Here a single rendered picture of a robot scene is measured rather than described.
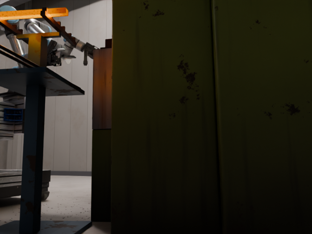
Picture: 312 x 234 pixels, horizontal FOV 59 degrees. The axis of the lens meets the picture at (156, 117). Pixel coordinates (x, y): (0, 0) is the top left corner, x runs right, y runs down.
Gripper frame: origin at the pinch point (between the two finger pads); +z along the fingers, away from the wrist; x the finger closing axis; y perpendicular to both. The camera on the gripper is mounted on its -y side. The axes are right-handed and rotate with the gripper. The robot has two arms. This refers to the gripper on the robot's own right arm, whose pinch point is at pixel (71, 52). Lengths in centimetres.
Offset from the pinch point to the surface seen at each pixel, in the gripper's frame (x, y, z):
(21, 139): -329, 32, -277
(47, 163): -318, 78, -212
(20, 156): -329, 64, -277
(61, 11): 62, 9, 28
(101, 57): 22.0, 14.0, 29.9
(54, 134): -313, 25, -195
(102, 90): 22.1, 32.5, 30.3
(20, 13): 64, 8, 11
